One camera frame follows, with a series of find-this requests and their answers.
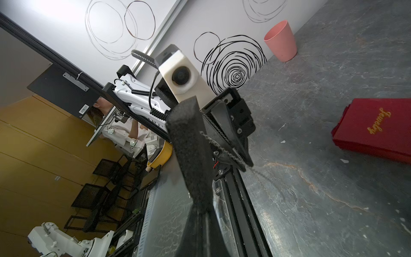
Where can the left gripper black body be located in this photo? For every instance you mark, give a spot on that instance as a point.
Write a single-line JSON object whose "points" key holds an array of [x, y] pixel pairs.
{"points": [[228, 123]]}

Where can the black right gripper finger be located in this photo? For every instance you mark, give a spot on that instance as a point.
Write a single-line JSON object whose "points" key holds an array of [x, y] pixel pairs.
{"points": [[202, 234]]}

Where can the red jewelry box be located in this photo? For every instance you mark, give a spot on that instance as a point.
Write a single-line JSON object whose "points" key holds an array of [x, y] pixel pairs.
{"points": [[377, 127]]}

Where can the spare white robot arm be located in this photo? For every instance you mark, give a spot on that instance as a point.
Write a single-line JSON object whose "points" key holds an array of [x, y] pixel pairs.
{"points": [[50, 241]]}

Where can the yellow round object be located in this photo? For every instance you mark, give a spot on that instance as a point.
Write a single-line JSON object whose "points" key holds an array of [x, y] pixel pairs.
{"points": [[160, 157]]}

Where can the pink plastic cup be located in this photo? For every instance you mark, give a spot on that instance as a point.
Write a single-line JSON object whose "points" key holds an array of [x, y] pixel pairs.
{"points": [[281, 41]]}

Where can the person in white shirt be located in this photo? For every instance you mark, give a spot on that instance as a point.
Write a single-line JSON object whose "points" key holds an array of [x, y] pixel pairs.
{"points": [[128, 136]]}

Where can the black mesh chair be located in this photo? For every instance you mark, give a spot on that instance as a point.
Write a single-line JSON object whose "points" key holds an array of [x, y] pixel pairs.
{"points": [[99, 200]]}

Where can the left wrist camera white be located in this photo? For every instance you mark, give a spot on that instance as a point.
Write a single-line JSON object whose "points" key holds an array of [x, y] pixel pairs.
{"points": [[182, 78]]}

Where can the white slotted cable duct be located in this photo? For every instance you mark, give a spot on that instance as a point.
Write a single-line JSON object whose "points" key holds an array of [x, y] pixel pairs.
{"points": [[146, 223]]}

